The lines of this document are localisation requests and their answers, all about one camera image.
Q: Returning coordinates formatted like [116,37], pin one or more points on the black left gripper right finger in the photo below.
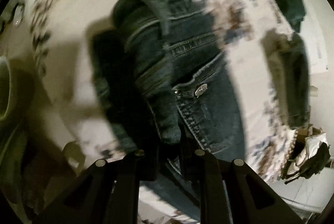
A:
[231,192]

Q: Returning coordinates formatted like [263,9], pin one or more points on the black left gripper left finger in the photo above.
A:
[107,192]

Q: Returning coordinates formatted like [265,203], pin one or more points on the dark blue denim jeans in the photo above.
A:
[163,84]

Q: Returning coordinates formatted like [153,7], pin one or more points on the floral bed sheet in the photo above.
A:
[66,73]

